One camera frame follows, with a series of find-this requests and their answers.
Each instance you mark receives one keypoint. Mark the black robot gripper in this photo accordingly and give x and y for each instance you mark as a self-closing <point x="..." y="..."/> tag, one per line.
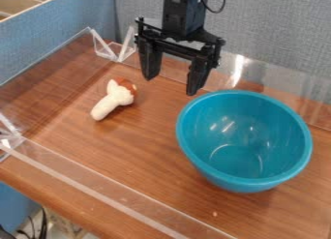
<point x="179" y="34"/>

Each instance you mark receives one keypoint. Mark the white brown toy mushroom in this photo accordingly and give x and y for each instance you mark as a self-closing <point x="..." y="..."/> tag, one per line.
<point x="120" y="93"/>

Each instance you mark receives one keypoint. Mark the clear acrylic barrier wall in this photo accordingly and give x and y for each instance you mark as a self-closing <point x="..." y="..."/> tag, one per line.
<point x="115" y="174"/>

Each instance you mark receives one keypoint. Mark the blue plastic bowl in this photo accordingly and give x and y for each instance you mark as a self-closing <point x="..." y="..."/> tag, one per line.
<point x="247" y="141"/>

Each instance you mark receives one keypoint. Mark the wooden shelf box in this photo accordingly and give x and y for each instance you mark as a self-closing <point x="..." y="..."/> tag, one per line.
<point x="12" y="8"/>

